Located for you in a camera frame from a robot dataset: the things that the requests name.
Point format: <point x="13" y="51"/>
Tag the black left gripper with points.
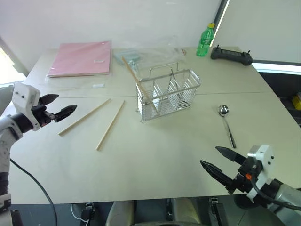
<point x="42" y="116"/>

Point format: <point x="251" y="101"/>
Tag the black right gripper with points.
<point x="245" y="175"/>

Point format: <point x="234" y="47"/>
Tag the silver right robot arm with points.
<point x="287" y="196"/>

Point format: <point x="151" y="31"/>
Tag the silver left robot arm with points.
<point x="5" y="124"/>

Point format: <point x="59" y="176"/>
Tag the clear plastic sleeve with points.
<point x="70" y="86"/>

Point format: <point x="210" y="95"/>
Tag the wooden chopstick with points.
<point x="84" y="117"/>
<point x="134" y="75"/>
<point x="110" y="125"/>

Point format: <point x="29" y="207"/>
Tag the black table clamp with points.
<point x="87" y="210"/>
<point x="217" y="209"/>

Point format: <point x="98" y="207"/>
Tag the pink paper folder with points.
<point x="80" y="58"/>

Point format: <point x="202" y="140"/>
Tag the metal spoon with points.
<point x="223" y="110"/>

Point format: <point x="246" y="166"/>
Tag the pale blue packet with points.
<point x="127" y="55"/>

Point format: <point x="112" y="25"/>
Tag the black handheld controller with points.
<point x="231" y="56"/>

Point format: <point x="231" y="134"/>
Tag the grey rounded shape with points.
<point x="122" y="213"/>

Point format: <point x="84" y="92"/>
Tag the clear crumpled plastic bag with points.
<point x="162" y="55"/>

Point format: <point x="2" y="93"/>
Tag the green plastic bottle yellow cap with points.
<point x="203" y="44"/>

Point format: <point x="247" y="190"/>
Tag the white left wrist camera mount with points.
<point x="23" y="96"/>

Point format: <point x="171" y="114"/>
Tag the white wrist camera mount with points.
<point x="23" y="96"/>
<point x="265" y="160"/>

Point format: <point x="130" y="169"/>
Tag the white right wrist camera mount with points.
<point x="265" y="160"/>

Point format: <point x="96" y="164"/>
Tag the dark window frame bar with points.
<point x="222" y="14"/>

